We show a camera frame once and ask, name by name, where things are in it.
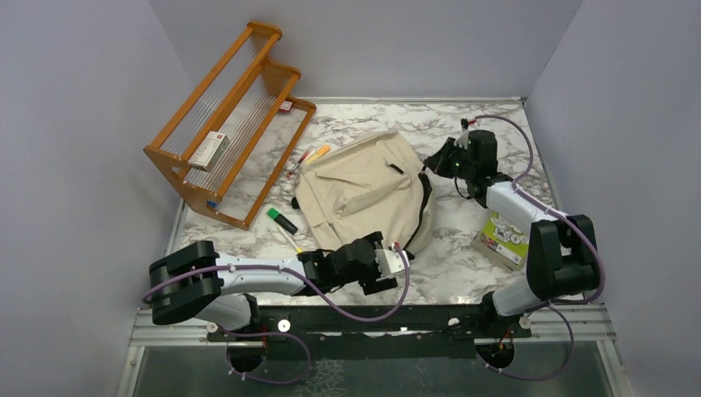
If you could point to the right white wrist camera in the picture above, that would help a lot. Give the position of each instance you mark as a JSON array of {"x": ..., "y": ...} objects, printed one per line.
[{"x": 464, "y": 140}]

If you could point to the white yellow marker pen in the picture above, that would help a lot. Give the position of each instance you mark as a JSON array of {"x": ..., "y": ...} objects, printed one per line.
[{"x": 289, "y": 239}]

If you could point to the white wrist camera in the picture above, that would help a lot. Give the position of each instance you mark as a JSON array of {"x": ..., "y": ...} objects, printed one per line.
[
  {"x": 391, "y": 261},
  {"x": 464, "y": 140}
]

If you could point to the red clear pen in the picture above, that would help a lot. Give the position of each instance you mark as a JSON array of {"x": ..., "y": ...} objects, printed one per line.
[{"x": 307, "y": 153}]

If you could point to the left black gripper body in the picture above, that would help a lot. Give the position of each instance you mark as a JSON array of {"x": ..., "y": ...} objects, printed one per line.
[{"x": 367, "y": 279}]

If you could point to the white red small box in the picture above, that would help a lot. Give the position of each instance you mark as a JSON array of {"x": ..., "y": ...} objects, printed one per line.
[{"x": 209, "y": 151}]

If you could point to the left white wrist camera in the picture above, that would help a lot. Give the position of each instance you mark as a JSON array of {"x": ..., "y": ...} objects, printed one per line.
[{"x": 391, "y": 261}]

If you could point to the green cartoon book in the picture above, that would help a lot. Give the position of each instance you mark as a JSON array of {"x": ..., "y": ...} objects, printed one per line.
[{"x": 502, "y": 242}]

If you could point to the orange yellow highlighter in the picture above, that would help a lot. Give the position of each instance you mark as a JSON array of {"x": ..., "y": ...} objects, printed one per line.
[{"x": 317, "y": 154}]

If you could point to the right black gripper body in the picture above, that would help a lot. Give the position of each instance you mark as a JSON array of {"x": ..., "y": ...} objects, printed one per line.
[{"x": 453, "y": 163}]

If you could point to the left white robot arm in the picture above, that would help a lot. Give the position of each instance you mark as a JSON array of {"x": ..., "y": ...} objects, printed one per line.
[{"x": 198, "y": 282}]

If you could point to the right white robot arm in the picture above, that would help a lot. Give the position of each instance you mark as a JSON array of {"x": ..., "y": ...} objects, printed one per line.
[{"x": 561, "y": 258}]

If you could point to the black metal base frame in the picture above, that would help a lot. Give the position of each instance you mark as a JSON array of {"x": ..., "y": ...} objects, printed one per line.
[{"x": 290, "y": 333}]

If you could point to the orange wooden shelf rack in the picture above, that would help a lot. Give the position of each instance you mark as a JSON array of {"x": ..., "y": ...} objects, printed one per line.
[{"x": 239, "y": 96}]

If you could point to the green black highlighter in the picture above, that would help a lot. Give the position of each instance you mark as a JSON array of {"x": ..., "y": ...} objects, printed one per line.
[{"x": 282, "y": 221}]

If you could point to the beige canvas backpack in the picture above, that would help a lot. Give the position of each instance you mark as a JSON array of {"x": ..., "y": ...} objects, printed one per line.
[{"x": 377, "y": 183}]

